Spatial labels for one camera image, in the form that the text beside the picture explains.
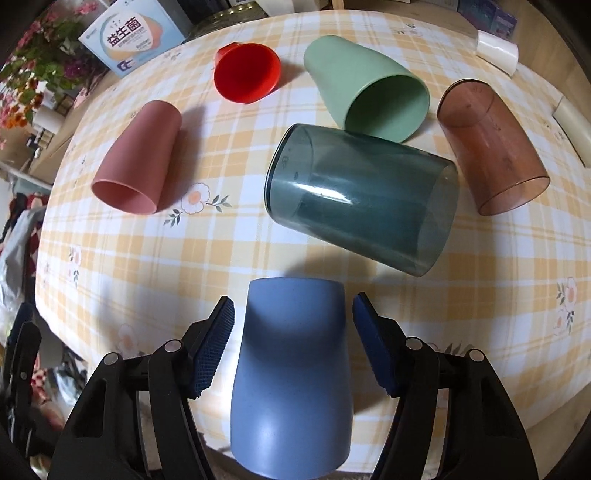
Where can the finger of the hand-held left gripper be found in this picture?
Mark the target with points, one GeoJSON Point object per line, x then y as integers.
{"type": "Point", "coordinates": [23, 355]}

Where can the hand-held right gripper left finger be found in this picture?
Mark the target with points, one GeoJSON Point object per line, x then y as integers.
{"type": "Point", "coordinates": [214, 350]}

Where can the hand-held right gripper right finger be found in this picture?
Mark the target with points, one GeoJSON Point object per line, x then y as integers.
{"type": "Point", "coordinates": [374, 350]}

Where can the blue cup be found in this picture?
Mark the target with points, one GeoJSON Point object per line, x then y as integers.
{"type": "Point", "coordinates": [291, 378]}

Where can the dark teal transparent cup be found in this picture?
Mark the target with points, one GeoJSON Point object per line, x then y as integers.
{"type": "Point", "coordinates": [364, 198]}

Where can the pink cup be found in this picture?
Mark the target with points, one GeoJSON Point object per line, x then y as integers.
{"type": "Point", "coordinates": [138, 157]}

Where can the brown transparent cup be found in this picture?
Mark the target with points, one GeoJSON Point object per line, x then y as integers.
{"type": "Point", "coordinates": [494, 147]}

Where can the green cup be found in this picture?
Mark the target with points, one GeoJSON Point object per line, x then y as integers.
{"type": "Point", "coordinates": [369, 87]}

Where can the red cup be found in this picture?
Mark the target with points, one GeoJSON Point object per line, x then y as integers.
{"type": "Point", "coordinates": [244, 74]}

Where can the cream cup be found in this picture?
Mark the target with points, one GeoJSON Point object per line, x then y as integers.
{"type": "Point", "coordinates": [575, 122]}

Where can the white cup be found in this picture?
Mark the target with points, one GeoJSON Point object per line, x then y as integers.
{"type": "Point", "coordinates": [498, 50]}

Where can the pile of clothes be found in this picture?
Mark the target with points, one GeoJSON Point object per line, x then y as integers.
{"type": "Point", "coordinates": [18, 249]}

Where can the yellow checked flower tablecloth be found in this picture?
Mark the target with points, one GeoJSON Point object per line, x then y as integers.
{"type": "Point", "coordinates": [138, 258]}

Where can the pink and red flowers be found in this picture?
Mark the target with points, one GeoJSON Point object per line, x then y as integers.
{"type": "Point", "coordinates": [41, 69]}

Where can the white and blue printed box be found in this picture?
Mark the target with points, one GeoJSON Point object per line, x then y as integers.
{"type": "Point", "coordinates": [129, 37]}

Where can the golden round tin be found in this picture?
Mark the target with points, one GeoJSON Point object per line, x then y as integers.
{"type": "Point", "coordinates": [226, 21]}

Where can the purple boxes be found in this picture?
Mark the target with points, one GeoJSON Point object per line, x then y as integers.
{"type": "Point", "coordinates": [489, 16]}

